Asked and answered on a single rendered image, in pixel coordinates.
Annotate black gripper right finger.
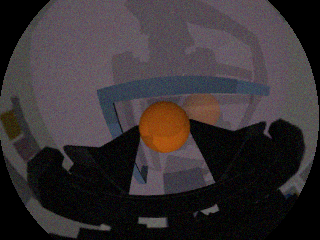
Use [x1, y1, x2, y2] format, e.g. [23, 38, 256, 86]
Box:
[189, 120, 267, 183]

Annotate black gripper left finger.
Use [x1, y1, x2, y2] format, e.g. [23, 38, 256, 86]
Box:
[63, 124, 140, 195]

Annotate low clear glass wall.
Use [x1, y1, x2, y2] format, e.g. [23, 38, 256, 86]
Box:
[113, 100, 148, 180]

